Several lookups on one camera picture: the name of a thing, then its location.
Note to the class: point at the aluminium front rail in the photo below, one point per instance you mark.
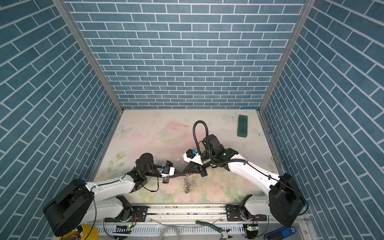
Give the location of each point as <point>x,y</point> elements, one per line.
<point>178,222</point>

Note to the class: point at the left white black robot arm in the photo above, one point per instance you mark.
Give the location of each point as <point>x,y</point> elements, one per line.
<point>81,202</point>

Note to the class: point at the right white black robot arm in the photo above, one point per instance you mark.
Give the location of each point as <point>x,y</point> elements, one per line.
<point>285,199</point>

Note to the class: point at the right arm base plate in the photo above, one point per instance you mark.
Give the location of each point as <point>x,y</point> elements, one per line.
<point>236,213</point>

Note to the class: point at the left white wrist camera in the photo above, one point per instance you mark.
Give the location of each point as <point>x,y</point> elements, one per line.
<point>167,171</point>

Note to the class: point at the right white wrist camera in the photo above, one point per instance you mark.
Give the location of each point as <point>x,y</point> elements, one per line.
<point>193,156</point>

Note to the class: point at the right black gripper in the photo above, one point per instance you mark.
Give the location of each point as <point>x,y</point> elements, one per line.
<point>199,169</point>

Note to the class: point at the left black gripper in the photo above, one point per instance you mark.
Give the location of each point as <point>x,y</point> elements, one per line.
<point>176,173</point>

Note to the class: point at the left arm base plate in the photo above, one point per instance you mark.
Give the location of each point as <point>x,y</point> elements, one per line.
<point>132,215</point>

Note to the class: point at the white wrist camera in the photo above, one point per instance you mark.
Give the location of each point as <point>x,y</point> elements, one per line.
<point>167,171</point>
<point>193,156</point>

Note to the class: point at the green-handled pliers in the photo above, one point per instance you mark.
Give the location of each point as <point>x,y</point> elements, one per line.
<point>224,234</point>

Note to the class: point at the metal key organizer plate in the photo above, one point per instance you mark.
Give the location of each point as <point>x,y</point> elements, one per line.
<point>187,184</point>

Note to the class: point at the blue device box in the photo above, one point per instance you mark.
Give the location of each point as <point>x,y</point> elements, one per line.
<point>280,234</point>

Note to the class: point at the green rectangular block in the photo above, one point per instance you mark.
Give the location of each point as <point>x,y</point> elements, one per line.
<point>242,128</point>

